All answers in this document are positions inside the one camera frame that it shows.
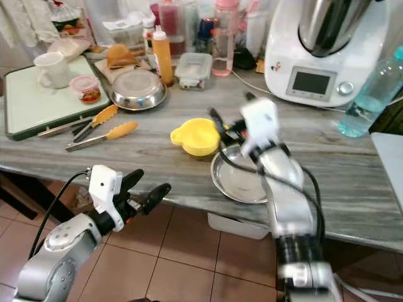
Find stainless steel bowl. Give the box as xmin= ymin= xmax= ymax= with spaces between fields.
xmin=110 ymin=69 xmax=168 ymax=112

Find beige pouch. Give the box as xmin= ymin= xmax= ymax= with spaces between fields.
xmin=47 ymin=37 xmax=93 ymax=62

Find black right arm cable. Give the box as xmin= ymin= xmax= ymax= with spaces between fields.
xmin=217 ymin=140 xmax=328 ymax=245

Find dark wooden table leg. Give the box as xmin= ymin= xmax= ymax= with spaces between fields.
xmin=0 ymin=171 xmax=64 ymax=222

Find small pink lidded jar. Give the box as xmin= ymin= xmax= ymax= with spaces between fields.
xmin=70 ymin=75 xmax=102 ymax=105

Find small black object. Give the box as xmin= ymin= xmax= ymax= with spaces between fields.
xmin=232 ymin=47 xmax=258 ymax=71

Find white red capped bottle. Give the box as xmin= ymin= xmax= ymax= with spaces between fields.
xmin=142 ymin=18 xmax=159 ymax=70

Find white floor cable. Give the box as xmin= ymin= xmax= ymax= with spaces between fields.
xmin=332 ymin=272 xmax=403 ymax=302

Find brown orange folded item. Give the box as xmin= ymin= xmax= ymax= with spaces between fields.
xmin=105 ymin=43 xmax=140 ymax=69

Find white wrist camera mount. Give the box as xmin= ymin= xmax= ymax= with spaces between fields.
xmin=239 ymin=96 xmax=281 ymax=157
xmin=88 ymin=164 xmax=124 ymax=231

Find white flat panel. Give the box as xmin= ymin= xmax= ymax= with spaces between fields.
xmin=370 ymin=131 xmax=403 ymax=197

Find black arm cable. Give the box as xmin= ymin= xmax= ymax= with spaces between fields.
xmin=217 ymin=140 xmax=328 ymax=245
xmin=28 ymin=169 xmax=92 ymax=260

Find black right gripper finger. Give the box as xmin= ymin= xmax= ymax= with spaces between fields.
xmin=208 ymin=108 xmax=229 ymax=139

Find pink clear water bottle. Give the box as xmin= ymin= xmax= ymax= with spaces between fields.
xmin=212 ymin=0 xmax=239 ymax=78

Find orange tipped metal tongs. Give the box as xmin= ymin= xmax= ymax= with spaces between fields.
xmin=64 ymin=103 xmax=140 ymax=154

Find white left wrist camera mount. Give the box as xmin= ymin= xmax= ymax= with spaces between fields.
xmin=88 ymin=164 xmax=124 ymax=231

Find green rimmed white tray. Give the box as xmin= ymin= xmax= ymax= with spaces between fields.
xmin=3 ymin=55 xmax=115 ymax=141

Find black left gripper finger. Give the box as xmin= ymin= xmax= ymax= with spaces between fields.
xmin=117 ymin=168 xmax=145 ymax=196
xmin=141 ymin=182 xmax=173 ymax=215

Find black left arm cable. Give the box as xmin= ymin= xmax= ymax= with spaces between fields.
xmin=28 ymin=169 xmax=92 ymax=260

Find white kitchen cooking machine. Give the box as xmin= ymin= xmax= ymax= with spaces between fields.
xmin=263 ymin=0 xmax=391 ymax=108

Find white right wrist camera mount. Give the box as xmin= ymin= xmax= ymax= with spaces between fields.
xmin=239 ymin=96 xmax=281 ymax=157

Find red sauce bottle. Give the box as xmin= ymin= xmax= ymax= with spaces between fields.
xmin=158 ymin=0 xmax=187 ymax=57

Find flat stainless steel plate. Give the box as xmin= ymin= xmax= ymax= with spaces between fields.
xmin=210 ymin=144 xmax=269 ymax=205

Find teal plastic water bottle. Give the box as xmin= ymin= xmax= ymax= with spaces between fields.
xmin=338 ymin=45 xmax=403 ymax=138

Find clear bag of food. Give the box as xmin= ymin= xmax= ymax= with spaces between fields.
xmin=50 ymin=3 xmax=87 ymax=35

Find yellow plastic bowl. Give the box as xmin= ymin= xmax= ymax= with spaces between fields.
xmin=169 ymin=117 xmax=222 ymax=158

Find white lace cloth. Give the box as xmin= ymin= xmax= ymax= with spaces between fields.
xmin=0 ymin=0 xmax=55 ymax=49

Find clear lidded plastic container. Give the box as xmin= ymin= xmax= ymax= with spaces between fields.
xmin=174 ymin=52 xmax=213 ymax=90

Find white ceramic mug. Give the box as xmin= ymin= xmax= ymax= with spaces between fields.
xmin=33 ymin=51 xmax=74 ymax=90

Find thin grey appliance cable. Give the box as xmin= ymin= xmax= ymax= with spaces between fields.
xmin=230 ymin=68 xmax=350 ymax=115

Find white plastic bin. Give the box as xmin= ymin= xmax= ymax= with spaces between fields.
xmin=206 ymin=211 xmax=260 ymax=241

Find orange squeeze bottle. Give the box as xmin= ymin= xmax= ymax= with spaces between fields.
xmin=151 ymin=26 xmax=174 ymax=88

